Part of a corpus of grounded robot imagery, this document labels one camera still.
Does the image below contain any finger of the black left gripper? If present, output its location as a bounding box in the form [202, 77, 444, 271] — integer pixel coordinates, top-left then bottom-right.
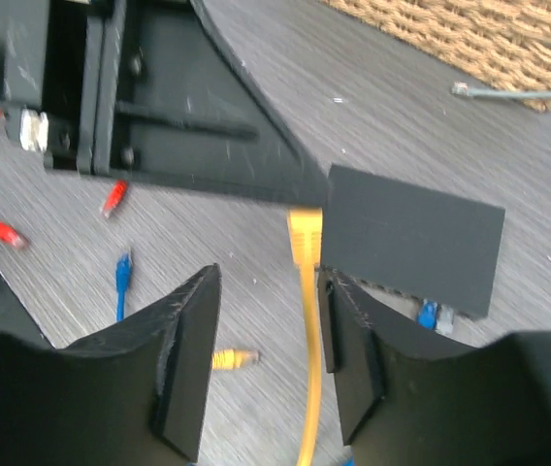
[105, 1, 329, 207]

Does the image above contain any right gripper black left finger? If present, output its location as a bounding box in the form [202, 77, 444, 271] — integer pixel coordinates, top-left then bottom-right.
[0, 264, 221, 465]

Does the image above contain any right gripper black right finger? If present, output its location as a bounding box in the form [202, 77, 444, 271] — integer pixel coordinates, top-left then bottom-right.
[317, 269, 551, 465]

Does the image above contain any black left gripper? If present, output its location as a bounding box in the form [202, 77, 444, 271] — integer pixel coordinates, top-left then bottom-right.
[0, 1, 111, 171]

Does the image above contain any short grey ethernet cable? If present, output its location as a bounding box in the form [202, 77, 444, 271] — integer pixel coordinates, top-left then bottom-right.
[438, 305, 456, 335]

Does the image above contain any blue ethernet cable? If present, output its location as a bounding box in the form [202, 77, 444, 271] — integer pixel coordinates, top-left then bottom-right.
[114, 250, 135, 323]

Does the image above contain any black network switch box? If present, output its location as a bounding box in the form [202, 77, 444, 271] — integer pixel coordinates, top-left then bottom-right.
[321, 165, 505, 319]

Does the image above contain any wicker basket with liner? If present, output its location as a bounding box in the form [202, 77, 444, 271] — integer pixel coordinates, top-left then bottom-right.
[328, 0, 551, 112]

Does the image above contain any long grey ethernet cable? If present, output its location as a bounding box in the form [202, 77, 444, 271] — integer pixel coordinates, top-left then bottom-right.
[451, 82, 551, 102]

